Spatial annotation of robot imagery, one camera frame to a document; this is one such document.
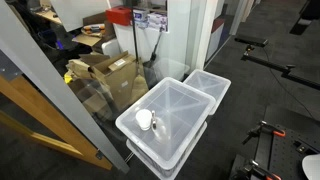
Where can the white paper cup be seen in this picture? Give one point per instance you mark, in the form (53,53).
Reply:
(144,118)

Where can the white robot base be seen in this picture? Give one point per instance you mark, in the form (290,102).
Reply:
(312,168)

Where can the clear plastic storage bin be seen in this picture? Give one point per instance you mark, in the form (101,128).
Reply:
(186,160)
(181,106)

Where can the large brown cardboard box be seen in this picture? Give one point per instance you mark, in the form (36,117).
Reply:
(120,80)

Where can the small clear lidded plastic bin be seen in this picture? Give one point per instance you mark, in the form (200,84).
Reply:
(206,85)

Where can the black vertical pole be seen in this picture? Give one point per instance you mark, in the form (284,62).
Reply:
(135,40)

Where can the white blue carton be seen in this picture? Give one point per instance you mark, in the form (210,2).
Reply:
(140,18)
(158,21)

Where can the red box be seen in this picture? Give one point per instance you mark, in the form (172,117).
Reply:
(118,16)

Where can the gray metal pillar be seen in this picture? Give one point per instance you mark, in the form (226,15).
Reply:
(50,80)

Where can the black perforated table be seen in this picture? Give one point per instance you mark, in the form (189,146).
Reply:
(286,153)

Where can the wooden door frame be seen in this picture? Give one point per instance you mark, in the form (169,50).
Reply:
(43,116)

